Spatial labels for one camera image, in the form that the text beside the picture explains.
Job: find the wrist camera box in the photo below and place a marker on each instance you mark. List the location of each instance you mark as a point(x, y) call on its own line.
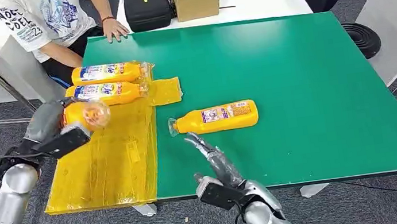
point(60, 144)
point(221, 196)

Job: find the black hard case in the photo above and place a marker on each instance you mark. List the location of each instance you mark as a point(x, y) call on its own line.
point(148, 8)

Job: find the white table foot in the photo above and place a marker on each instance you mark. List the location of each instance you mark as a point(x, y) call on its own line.
point(314, 190)
point(146, 210)

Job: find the white desk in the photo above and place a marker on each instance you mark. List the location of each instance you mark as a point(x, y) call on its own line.
point(13, 74)

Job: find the seated person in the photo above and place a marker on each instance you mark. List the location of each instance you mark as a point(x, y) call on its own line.
point(52, 23)

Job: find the black pen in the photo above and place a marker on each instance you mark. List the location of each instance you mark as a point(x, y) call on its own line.
point(227, 7)

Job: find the green table mat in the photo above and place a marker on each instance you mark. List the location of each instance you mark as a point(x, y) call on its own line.
point(296, 94)

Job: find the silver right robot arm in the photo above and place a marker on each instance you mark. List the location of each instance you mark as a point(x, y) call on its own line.
point(266, 221)

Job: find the orange drink bottle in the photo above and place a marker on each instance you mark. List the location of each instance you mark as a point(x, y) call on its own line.
point(101, 77)
point(86, 116)
point(104, 96)
point(219, 120)

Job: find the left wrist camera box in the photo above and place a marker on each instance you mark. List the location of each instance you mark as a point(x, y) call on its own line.
point(60, 144)

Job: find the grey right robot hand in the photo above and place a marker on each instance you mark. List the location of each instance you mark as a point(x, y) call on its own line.
point(220, 164)

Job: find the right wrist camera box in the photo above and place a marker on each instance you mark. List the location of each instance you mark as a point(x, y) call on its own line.
point(221, 196)

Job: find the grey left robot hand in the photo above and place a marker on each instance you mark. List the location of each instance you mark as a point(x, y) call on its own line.
point(44, 122)

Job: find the yellow plastic sheet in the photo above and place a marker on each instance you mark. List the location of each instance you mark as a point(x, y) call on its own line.
point(113, 164)

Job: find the black ribbed round base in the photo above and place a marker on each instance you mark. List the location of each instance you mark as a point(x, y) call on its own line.
point(361, 39)

